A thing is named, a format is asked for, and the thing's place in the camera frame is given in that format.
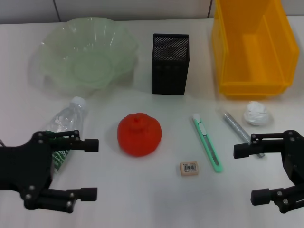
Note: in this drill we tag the green glass fruit plate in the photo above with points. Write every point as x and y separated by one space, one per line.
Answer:
78 59

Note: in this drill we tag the beige eraser with barcode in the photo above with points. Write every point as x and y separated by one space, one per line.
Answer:
188 169

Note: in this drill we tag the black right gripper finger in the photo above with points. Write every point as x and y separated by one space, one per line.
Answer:
242 150
260 197

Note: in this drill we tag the red tomato-shaped object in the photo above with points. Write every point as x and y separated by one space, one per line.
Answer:
140 135

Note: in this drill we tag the green utility knife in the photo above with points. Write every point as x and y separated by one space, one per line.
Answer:
204 137

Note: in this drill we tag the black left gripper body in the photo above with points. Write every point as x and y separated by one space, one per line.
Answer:
23 166

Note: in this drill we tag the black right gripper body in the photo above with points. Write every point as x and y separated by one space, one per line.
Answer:
295 161

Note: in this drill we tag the white paper ball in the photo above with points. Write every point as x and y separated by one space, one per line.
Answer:
256 114

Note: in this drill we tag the clear plastic water bottle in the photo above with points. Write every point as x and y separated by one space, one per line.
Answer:
66 116

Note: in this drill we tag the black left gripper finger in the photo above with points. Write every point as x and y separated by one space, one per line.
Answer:
89 194
91 145

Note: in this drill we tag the silver pen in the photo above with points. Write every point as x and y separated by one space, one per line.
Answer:
234 123

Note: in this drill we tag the black mesh pen holder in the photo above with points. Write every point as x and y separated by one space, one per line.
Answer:
168 76

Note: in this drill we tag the yellow plastic storage bin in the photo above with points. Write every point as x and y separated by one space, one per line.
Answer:
259 85

